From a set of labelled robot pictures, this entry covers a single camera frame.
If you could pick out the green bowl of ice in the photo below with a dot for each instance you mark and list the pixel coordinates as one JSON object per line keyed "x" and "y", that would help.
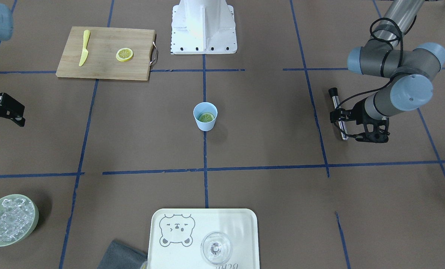
{"x": 19, "y": 216}

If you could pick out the wooden cutting board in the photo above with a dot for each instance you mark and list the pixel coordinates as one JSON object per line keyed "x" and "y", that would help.
{"x": 114, "y": 54}

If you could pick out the yellow plastic knife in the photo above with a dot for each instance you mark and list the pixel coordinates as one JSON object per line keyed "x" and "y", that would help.
{"x": 84, "y": 52}

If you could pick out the grey folded cloth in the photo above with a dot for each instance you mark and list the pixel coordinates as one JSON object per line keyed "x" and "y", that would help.
{"x": 121, "y": 256}

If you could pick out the clear wine glass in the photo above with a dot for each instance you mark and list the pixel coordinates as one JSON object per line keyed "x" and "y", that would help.
{"x": 216, "y": 248}

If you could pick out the cream bear tray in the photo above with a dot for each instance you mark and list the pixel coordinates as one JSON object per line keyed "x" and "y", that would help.
{"x": 176, "y": 236}

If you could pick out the yellow lemon slice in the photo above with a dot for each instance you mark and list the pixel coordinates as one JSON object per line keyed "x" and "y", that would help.
{"x": 206, "y": 117}

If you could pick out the light blue cup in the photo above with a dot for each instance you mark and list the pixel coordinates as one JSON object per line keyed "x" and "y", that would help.
{"x": 201, "y": 108}

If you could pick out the steel muddler black tip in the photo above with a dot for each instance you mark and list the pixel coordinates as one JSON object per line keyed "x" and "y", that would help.
{"x": 333, "y": 93}

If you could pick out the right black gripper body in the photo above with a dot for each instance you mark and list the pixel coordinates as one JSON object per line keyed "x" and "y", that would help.
{"x": 6, "y": 105}

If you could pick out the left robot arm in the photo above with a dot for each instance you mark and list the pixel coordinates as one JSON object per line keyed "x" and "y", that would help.
{"x": 410, "y": 75}

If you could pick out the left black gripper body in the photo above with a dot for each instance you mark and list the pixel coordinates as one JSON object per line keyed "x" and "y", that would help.
{"x": 358, "y": 113}

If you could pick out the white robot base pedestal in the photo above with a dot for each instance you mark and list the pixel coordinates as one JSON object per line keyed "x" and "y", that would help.
{"x": 203, "y": 27}

